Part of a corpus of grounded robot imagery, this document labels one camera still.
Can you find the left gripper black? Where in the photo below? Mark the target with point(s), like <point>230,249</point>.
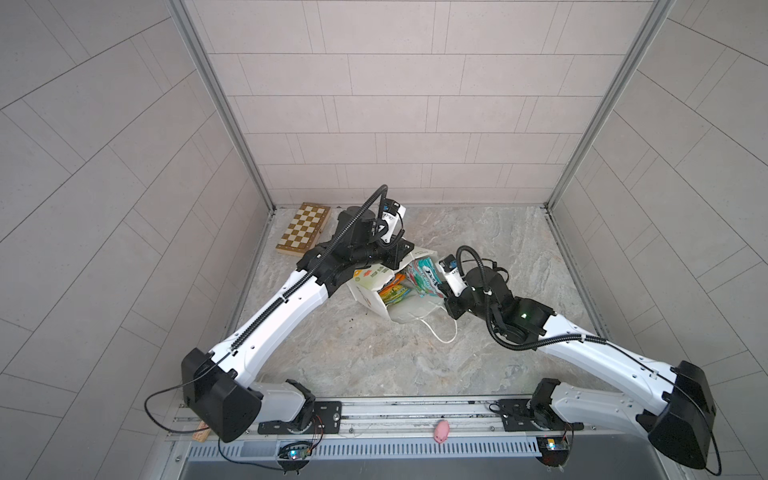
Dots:
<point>393,253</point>

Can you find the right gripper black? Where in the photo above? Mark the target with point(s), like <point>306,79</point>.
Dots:
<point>450,301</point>

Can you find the white paper bag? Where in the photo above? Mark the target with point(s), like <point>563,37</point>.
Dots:
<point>410,293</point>

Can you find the orange candy bag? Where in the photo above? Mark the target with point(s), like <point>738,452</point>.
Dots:
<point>395,290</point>

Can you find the teal mint candy bag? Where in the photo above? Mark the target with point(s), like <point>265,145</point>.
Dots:
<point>422,274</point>

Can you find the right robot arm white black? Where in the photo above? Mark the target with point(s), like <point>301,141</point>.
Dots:
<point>670,406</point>

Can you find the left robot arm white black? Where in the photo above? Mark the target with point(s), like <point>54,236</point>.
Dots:
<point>220,385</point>

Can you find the wooden chessboard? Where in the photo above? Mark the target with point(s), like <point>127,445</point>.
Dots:
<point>304,229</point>

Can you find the right circuit board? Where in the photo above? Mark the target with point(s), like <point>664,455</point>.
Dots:
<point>554,451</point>

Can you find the circuit board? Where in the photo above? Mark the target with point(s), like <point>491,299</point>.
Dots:
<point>293,457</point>
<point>554,451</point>

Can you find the left circuit board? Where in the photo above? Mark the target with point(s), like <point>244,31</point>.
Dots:
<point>293,457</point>

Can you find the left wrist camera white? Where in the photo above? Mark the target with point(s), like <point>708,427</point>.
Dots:
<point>393,215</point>

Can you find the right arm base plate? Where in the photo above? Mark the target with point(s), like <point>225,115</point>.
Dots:
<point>517,415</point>

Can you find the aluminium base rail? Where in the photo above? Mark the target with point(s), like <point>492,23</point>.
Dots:
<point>391,428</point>

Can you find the pink eraser on rail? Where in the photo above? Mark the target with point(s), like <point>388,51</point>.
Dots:
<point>441,431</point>

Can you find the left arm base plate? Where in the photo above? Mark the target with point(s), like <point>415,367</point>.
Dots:
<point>314,417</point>

